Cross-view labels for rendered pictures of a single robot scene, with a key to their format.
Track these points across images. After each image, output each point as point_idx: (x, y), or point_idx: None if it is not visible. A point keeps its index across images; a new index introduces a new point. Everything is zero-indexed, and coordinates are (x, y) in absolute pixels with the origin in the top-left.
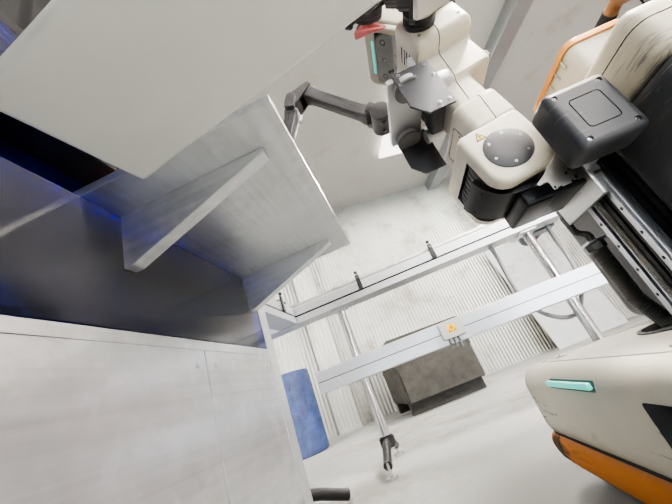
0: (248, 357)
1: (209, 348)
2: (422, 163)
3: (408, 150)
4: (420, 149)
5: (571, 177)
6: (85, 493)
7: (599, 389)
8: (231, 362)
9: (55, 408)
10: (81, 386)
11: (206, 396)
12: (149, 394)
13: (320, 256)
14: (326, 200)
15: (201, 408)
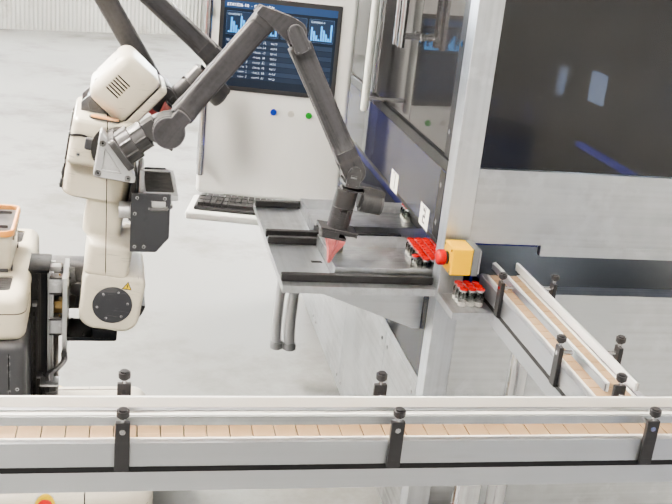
0: (402, 364)
1: (388, 332)
2: (154, 238)
3: (162, 214)
4: (148, 219)
5: (68, 315)
6: (359, 348)
7: None
8: (393, 354)
9: (360, 315)
10: (363, 312)
11: (381, 359)
12: (370, 333)
13: (330, 293)
14: (266, 246)
15: (378, 362)
